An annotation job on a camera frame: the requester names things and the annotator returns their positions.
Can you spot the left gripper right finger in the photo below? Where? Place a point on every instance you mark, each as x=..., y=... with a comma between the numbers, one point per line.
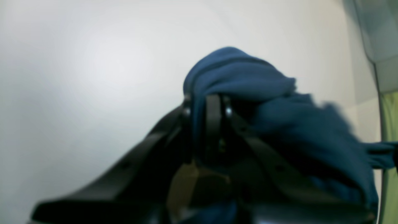
x=266, y=188

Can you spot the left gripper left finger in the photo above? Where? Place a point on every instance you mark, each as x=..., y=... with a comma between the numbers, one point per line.
x=133, y=190

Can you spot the dark blue t-shirt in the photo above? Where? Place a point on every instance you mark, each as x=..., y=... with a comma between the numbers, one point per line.
x=316, y=140

